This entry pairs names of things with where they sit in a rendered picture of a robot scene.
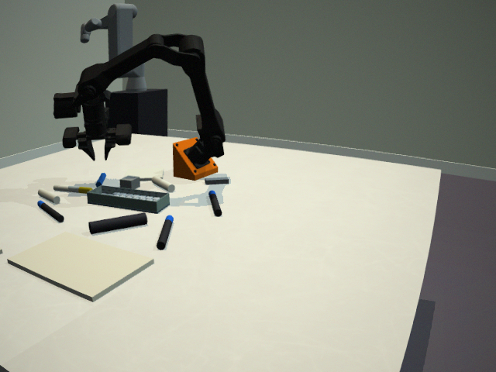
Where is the blue stylus with thin white tip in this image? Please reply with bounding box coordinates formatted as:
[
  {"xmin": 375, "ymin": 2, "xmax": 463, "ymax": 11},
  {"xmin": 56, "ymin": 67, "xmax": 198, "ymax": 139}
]
[{"xmin": 95, "ymin": 173, "xmax": 107, "ymax": 187}]

